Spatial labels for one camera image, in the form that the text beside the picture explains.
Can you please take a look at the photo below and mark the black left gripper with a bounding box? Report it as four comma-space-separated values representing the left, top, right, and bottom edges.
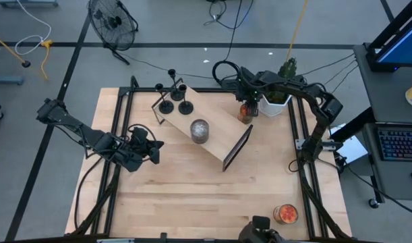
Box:
119, 125, 165, 172

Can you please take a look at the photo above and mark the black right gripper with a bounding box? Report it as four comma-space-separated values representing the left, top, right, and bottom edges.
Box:
235, 66, 272, 118

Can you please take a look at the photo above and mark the orange candle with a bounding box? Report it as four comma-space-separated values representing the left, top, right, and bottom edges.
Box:
237, 102, 260, 126
272, 203, 299, 225

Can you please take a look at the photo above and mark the white candle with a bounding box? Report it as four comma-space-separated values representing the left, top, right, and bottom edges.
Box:
189, 118, 210, 145

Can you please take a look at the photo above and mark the white plant pot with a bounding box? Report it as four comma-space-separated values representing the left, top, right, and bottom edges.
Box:
258, 92, 292, 118

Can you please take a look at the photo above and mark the green cactus plant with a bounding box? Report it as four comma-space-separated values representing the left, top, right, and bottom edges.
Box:
266, 57, 298, 104

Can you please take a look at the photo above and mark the white flat box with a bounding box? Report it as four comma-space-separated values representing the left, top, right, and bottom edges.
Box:
336, 136, 370, 165

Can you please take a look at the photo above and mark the black floor fan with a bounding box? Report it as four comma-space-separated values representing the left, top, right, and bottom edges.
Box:
87, 0, 140, 66

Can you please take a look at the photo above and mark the dark grey desk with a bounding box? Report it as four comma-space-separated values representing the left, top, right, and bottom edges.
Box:
353, 43, 412, 202

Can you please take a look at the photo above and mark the backlit black keyboard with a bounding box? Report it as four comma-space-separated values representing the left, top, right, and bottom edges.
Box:
376, 126, 412, 163

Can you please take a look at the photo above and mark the yellow pole black foot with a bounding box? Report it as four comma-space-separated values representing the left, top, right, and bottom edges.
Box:
0, 30, 32, 69

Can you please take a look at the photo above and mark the grey metal beam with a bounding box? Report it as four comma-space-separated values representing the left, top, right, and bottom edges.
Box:
0, 76, 25, 86
0, 0, 59, 8

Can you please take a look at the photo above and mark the black computer monitor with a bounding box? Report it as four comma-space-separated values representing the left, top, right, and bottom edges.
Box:
365, 0, 412, 73

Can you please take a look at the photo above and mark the wooden riser shelf black frame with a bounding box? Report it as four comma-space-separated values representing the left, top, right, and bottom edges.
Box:
151, 78, 254, 172

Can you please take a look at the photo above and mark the black aluminium table frame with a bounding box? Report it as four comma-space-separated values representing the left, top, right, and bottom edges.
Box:
70, 76, 353, 243

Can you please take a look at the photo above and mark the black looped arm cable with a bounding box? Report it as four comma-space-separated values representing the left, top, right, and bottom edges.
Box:
211, 59, 242, 86

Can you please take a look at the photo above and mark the black floor cable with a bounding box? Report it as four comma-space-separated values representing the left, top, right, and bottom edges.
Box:
204, 0, 256, 61

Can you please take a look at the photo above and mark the yellow hanging cable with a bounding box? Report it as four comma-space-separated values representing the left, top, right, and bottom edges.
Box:
285, 0, 310, 62

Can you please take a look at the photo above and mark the yellow cable with connector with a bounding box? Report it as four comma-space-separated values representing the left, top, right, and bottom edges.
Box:
39, 39, 54, 81

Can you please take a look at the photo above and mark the white floor cable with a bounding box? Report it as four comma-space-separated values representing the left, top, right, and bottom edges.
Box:
15, 0, 53, 56

